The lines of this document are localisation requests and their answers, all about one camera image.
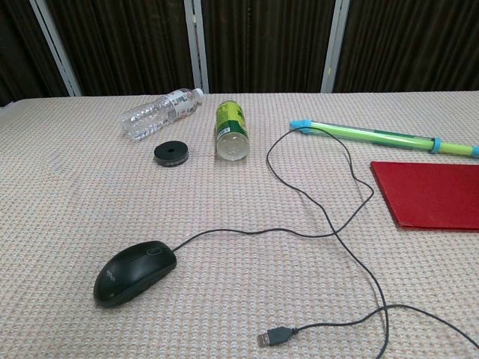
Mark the green blue water pump toy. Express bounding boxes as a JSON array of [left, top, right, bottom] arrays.
[[290, 119, 479, 161]]

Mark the black round cap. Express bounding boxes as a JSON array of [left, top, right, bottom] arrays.
[[153, 141, 191, 168]]

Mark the black computer mouse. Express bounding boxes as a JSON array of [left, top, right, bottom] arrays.
[[93, 240, 177, 309]]

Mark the green label drink bottle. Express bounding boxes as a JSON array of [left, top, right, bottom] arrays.
[[214, 99, 251, 162]]

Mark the dark curtain panel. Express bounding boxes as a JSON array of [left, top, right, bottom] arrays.
[[0, 0, 70, 108], [201, 0, 336, 94], [334, 0, 479, 93], [44, 0, 195, 97]]

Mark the thin black mouse cable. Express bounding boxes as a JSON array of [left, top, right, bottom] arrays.
[[172, 126, 479, 359]]

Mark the clear plastic water bottle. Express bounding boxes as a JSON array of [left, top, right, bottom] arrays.
[[120, 88, 205, 142]]

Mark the beige woven tablecloth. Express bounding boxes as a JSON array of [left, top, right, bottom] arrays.
[[0, 89, 479, 359]]

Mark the white metal partition post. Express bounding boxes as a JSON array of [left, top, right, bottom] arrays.
[[320, 0, 351, 93], [186, 0, 210, 94], [29, 0, 82, 96]]

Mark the red flat board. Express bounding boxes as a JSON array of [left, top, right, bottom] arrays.
[[370, 160, 479, 233]]

